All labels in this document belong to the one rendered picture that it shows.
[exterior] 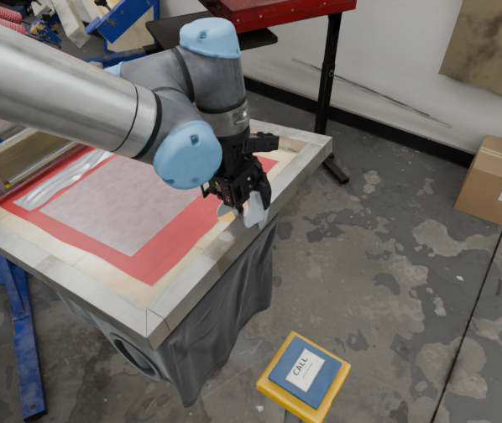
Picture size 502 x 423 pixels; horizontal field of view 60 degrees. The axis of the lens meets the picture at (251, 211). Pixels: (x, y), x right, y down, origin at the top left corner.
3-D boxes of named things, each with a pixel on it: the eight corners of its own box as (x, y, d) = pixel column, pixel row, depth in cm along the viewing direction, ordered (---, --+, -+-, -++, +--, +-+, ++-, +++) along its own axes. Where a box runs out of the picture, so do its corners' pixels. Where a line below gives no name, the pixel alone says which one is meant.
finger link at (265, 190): (249, 208, 77) (235, 167, 73) (255, 202, 78) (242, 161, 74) (271, 212, 74) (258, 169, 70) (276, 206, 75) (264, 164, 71)
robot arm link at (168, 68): (107, 101, 49) (198, 73, 52) (87, 60, 56) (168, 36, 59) (128, 155, 55) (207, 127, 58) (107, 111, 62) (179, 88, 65)
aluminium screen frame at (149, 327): (332, 151, 98) (332, 137, 96) (154, 352, 65) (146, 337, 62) (106, 97, 138) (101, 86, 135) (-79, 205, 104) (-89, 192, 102)
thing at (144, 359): (195, 375, 113) (180, 307, 90) (173, 403, 108) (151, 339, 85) (76, 291, 131) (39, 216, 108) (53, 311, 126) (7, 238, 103)
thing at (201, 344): (275, 301, 141) (282, 207, 110) (185, 423, 115) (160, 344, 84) (267, 297, 142) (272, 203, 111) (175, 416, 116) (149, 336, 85)
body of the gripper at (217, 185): (202, 201, 73) (186, 138, 66) (232, 173, 78) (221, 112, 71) (239, 213, 70) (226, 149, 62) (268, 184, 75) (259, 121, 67)
